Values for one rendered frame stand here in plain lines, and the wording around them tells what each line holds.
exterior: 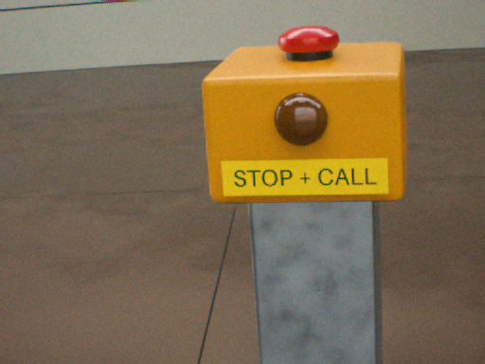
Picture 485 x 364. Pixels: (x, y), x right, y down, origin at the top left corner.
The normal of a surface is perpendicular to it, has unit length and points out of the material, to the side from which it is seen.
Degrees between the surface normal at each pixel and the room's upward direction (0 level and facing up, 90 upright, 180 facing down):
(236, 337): 0
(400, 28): 90
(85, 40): 90
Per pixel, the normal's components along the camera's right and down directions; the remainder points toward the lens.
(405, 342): -0.07, -0.96
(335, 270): -0.17, 0.29
